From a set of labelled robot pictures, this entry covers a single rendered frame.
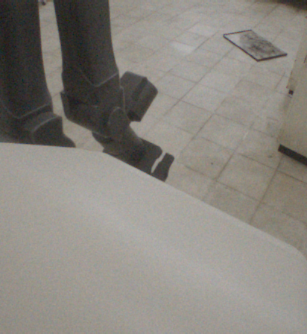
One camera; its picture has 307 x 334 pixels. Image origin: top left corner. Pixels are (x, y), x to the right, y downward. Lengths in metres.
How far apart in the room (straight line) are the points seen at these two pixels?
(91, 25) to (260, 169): 1.84
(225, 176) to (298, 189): 0.47
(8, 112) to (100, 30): 0.14
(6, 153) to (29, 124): 0.16
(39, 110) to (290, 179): 1.92
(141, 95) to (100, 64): 0.13
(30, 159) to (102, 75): 0.25
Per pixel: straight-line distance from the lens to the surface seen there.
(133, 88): 0.49
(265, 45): 3.62
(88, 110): 0.43
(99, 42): 0.39
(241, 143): 2.25
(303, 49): 2.63
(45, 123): 0.32
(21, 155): 0.17
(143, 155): 0.57
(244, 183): 2.01
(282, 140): 2.18
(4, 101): 0.32
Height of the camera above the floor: 1.49
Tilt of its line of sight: 48 degrees down
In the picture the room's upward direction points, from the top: straight up
